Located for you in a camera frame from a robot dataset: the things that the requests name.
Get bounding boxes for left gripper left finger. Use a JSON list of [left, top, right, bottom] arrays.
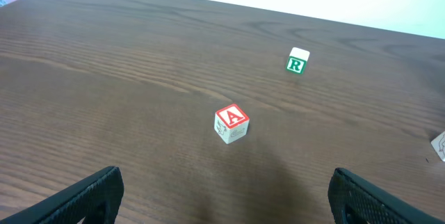
[[1, 166, 124, 224]]

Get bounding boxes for red letter A block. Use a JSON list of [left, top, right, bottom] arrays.
[[214, 104, 250, 144]]

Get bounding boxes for green letter R block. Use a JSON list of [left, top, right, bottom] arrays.
[[286, 47, 310, 74]]

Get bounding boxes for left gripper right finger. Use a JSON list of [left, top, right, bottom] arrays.
[[327, 168, 444, 224]]

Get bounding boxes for red number 1 block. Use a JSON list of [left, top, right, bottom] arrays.
[[430, 132, 445, 161]]

